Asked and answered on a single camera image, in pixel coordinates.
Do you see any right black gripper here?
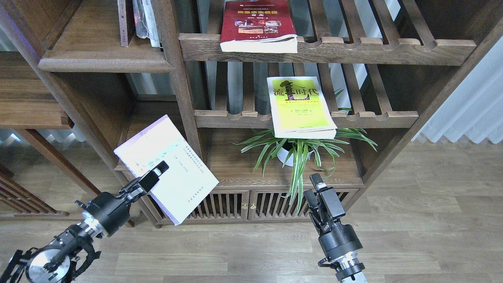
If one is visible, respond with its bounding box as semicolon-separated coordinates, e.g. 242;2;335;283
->
304;173;363;263

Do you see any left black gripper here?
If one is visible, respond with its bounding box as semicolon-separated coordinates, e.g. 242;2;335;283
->
75;161;169;237

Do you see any white lavender book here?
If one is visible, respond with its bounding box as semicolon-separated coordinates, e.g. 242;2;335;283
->
114;115;218;225

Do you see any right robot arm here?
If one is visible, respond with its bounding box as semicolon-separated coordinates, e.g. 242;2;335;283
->
304;173;367;283

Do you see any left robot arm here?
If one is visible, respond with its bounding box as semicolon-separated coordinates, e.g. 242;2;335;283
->
1;161;169;283

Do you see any green spider plant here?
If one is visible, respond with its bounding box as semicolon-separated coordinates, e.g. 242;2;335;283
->
239;127;377;211

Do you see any yellow green book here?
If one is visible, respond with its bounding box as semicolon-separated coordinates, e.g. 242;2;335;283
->
266;76;337;139

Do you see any dark wooden bookshelf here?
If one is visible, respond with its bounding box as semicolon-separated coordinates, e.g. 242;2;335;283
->
1;0;502;208

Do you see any plastic wrapped book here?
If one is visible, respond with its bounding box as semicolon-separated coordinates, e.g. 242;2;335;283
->
132;0;149;38

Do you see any white upright book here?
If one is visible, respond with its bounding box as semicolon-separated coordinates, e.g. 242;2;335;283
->
142;0;162;48

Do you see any brown upright book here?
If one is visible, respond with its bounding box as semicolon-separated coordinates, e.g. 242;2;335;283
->
117;0;135;47

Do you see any red cover book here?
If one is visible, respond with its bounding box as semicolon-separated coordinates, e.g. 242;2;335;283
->
220;0;297;53

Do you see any white curtain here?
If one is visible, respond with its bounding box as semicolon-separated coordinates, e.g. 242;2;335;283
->
413;39;503;144

